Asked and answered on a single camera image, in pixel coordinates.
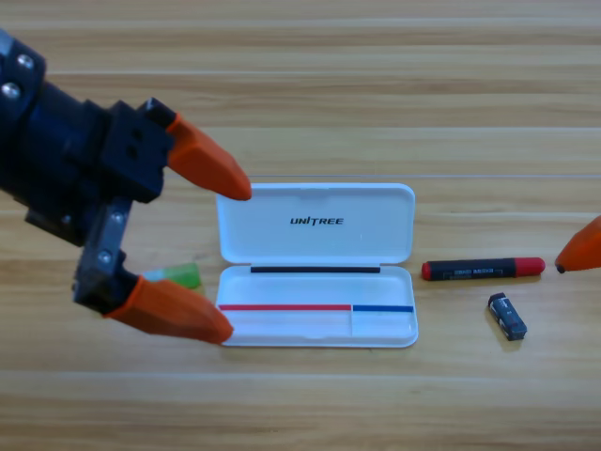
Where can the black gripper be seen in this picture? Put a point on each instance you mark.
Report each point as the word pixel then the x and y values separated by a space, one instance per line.
pixel 70 160

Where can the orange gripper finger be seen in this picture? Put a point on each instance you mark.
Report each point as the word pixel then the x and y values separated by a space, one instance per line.
pixel 178 312

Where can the orange black-tipped gripper finger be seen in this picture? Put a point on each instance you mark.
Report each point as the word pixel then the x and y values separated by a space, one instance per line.
pixel 584 251

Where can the green highlighter pen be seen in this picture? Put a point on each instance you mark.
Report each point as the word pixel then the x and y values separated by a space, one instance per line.
pixel 185 275

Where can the eraser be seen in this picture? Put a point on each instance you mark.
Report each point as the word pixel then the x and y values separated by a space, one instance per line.
pixel 509 319

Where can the red and black marker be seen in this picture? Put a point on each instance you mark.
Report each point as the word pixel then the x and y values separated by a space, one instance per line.
pixel 469 271

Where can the white Unitree pencil case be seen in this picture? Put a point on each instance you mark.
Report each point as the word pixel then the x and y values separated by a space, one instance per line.
pixel 314 244

